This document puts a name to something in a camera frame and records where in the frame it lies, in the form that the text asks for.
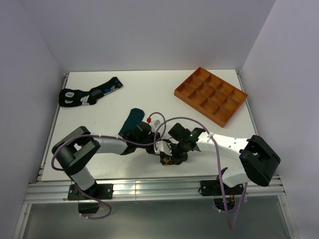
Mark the brown argyle sock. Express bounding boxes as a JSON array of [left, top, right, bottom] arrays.
[[159, 152, 182, 165]]

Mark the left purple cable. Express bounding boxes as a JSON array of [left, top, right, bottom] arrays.
[[51, 112, 167, 220]]

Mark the orange compartment tray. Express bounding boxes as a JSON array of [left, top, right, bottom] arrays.
[[174, 67, 248, 127]]

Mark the aluminium front rail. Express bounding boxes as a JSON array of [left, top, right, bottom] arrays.
[[24, 175, 286, 204]]

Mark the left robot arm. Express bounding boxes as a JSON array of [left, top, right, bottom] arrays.
[[52, 120, 160, 199]]

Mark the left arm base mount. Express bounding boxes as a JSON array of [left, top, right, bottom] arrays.
[[67, 183, 113, 215]]

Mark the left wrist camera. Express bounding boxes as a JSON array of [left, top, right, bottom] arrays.
[[147, 118, 160, 132]]

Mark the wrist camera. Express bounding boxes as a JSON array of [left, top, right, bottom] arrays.
[[147, 118, 160, 132], [154, 140, 171, 156]]

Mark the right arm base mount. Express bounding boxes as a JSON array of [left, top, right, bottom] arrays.
[[198, 179, 244, 211]]

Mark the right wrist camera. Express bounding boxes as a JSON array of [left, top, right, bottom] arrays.
[[154, 140, 171, 156]]

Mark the black blue sports sock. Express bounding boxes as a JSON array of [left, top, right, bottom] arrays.
[[58, 77, 124, 108]]

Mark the dark teal sock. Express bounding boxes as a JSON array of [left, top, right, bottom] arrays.
[[119, 108, 145, 135]]

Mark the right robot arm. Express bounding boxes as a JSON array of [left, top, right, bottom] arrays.
[[168, 123, 281, 194]]

